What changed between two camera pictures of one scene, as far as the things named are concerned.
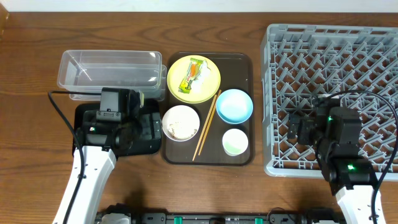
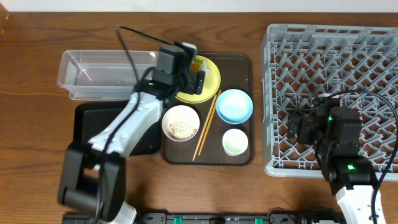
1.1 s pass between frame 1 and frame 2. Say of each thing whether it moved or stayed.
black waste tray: stayed
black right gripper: stayed
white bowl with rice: stayed
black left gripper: moved
